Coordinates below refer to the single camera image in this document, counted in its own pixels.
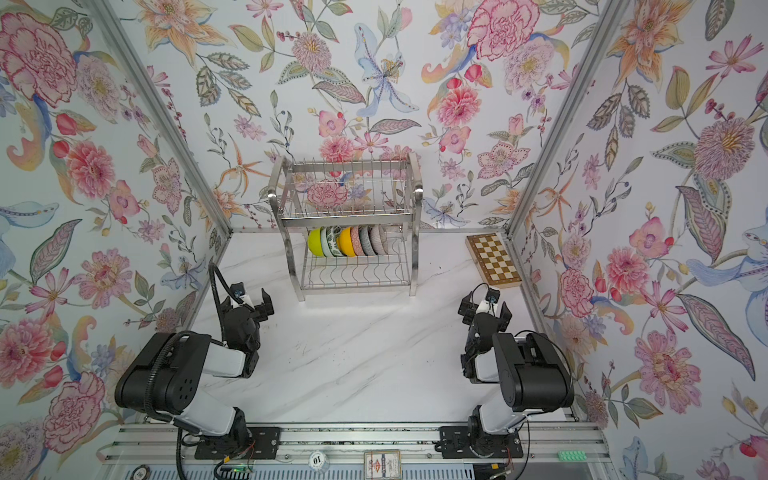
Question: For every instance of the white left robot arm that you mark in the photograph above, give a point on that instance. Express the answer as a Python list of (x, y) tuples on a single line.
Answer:
[(163, 382)]

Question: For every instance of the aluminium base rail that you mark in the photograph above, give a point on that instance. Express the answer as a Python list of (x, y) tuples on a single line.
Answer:
[(538, 449)]

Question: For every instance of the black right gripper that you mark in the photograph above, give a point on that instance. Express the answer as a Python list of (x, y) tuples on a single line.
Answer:
[(470, 310)]

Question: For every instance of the pale teal ceramic bowl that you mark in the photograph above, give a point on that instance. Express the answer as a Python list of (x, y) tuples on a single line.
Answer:
[(324, 243)]

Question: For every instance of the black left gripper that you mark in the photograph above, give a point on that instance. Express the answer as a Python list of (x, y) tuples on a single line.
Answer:
[(264, 311)]

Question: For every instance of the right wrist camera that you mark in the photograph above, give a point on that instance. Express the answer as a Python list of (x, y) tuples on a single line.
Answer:
[(489, 302)]

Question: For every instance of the wooden chessboard box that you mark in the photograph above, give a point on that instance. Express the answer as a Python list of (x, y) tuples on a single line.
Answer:
[(493, 261)]

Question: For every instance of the yellow plastic bowl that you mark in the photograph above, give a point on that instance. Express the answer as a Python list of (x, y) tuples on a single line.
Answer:
[(345, 243)]

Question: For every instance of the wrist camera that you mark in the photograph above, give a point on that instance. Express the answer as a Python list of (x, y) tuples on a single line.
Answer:
[(237, 293), (489, 302)]

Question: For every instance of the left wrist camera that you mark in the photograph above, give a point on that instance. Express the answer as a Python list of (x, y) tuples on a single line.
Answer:
[(237, 293)]

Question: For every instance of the dark blue floral bowl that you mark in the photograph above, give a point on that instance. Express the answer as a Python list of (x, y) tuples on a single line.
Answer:
[(366, 241)]

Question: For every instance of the stainless steel dish rack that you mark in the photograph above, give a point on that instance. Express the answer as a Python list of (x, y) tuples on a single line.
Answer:
[(312, 194)]

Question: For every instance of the black white patterned bowl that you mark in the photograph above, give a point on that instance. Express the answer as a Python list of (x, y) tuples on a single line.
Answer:
[(356, 243)]

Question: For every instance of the lime green plastic bowl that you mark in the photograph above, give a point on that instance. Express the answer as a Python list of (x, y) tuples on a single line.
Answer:
[(314, 243)]

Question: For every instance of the green leaf pattern bowl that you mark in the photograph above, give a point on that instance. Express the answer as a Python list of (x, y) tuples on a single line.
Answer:
[(332, 236)]

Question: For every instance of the pink ribbed glass bowl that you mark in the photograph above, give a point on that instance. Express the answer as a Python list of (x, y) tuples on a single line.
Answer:
[(378, 239)]

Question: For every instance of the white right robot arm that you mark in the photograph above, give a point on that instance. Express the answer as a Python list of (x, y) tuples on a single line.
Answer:
[(527, 367)]

